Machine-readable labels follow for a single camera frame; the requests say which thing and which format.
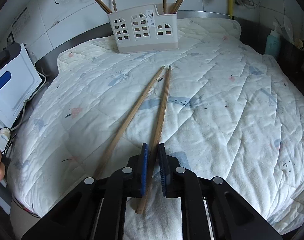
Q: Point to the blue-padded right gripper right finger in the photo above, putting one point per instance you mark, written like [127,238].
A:
[168,165]

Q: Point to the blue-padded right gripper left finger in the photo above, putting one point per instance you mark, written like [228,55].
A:
[136,185]

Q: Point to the white quilted mat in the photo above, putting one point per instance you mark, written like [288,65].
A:
[231,112]

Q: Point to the beige plastic utensil holder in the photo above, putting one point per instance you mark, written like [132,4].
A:
[144,29]

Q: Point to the white appliance box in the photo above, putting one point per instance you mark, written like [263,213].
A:
[18,81]

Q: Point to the teal soap bottle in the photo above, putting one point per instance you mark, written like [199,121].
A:
[273,43]

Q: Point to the wooden chopstick in holder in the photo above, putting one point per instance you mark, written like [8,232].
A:
[103,6]
[114,5]

